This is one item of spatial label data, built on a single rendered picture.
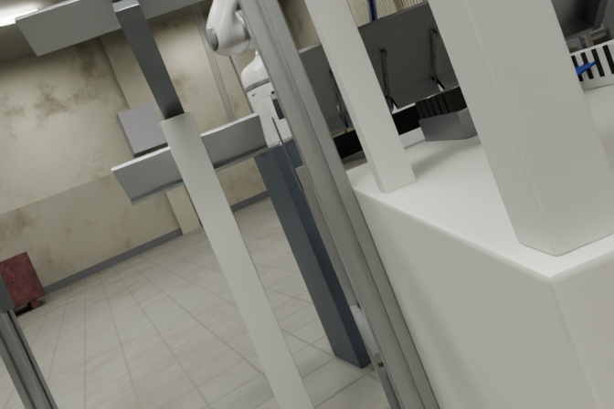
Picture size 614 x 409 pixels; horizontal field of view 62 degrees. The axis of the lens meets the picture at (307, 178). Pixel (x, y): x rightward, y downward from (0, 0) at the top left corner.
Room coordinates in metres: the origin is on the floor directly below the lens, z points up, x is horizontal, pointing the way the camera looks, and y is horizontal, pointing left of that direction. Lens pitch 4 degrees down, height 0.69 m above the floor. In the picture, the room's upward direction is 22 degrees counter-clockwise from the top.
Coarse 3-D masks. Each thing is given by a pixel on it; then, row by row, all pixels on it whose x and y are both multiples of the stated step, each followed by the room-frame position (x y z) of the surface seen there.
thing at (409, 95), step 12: (576, 24) 1.13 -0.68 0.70; (588, 24) 1.12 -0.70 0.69; (564, 36) 1.11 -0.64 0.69; (576, 36) 1.11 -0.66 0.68; (444, 72) 1.12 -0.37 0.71; (420, 84) 1.11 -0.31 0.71; (432, 84) 1.11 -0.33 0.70; (444, 84) 1.10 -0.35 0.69; (456, 84) 1.10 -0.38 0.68; (396, 96) 1.11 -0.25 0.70; (408, 96) 1.10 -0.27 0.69; (420, 96) 1.09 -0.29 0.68; (336, 120) 1.10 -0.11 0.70; (348, 120) 1.09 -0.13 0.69; (336, 132) 1.09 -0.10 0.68
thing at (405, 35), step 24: (552, 0) 1.07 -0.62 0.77; (576, 0) 1.10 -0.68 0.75; (384, 24) 0.99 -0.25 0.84; (408, 24) 1.00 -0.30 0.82; (432, 24) 1.02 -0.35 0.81; (312, 48) 0.97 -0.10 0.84; (384, 48) 1.02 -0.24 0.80; (408, 48) 1.04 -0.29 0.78; (432, 48) 1.06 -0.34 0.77; (312, 72) 1.01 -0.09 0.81; (384, 72) 1.07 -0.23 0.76; (408, 72) 1.09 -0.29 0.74; (432, 72) 1.12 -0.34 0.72; (384, 96) 1.11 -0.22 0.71
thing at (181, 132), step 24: (168, 120) 0.94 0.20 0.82; (192, 120) 0.95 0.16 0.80; (168, 144) 0.94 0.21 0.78; (192, 144) 0.95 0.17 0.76; (192, 168) 0.94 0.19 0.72; (192, 192) 0.94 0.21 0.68; (216, 192) 0.95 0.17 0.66; (216, 216) 0.95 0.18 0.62; (216, 240) 0.94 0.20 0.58; (240, 240) 0.95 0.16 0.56; (240, 264) 0.95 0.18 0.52; (240, 288) 0.94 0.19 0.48; (240, 312) 0.94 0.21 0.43; (264, 312) 0.95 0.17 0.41; (264, 336) 0.95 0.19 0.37; (264, 360) 0.94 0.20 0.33; (288, 360) 0.95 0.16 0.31; (288, 384) 0.95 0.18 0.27; (288, 408) 0.94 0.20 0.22; (312, 408) 0.95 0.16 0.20
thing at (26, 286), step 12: (24, 252) 6.19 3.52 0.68; (0, 264) 6.04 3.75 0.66; (12, 264) 6.10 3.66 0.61; (24, 264) 6.16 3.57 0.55; (12, 276) 6.07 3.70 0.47; (24, 276) 6.13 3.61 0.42; (36, 276) 6.20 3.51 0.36; (12, 288) 6.04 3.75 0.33; (24, 288) 6.10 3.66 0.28; (36, 288) 6.17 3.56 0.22; (24, 300) 6.08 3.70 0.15; (36, 300) 6.14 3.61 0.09
